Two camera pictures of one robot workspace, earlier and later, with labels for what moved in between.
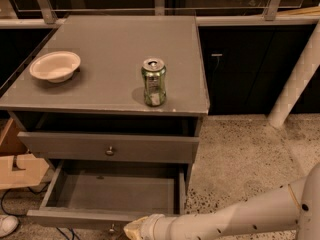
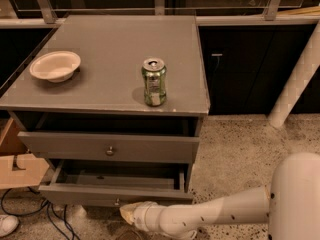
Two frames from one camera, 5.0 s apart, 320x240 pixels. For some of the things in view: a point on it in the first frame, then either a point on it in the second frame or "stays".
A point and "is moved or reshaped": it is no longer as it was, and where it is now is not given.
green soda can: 154,73 stays
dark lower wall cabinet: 246,67 stays
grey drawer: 106,194 is moved or reshaped
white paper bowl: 56,66 stays
